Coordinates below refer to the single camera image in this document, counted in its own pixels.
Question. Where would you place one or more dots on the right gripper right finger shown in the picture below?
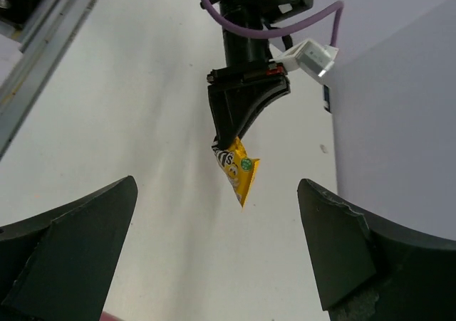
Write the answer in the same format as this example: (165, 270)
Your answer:
(369, 268)

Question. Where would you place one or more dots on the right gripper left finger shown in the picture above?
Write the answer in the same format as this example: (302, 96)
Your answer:
(59, 265)

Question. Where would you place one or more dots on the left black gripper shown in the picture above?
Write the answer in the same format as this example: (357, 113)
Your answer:
(235, 106)

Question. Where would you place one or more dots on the pink paper bag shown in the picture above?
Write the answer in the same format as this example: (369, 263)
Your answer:
(106, 316)

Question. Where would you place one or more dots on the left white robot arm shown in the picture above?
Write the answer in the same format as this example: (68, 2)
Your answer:
(250, 80)

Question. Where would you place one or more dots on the yellow M&M packet top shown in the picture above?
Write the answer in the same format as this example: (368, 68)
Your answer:
(238, 166)

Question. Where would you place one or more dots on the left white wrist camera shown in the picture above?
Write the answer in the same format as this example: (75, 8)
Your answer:
(310, 57)

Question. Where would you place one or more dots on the aluminium front rail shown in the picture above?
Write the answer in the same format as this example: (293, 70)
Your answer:
(43, 42)

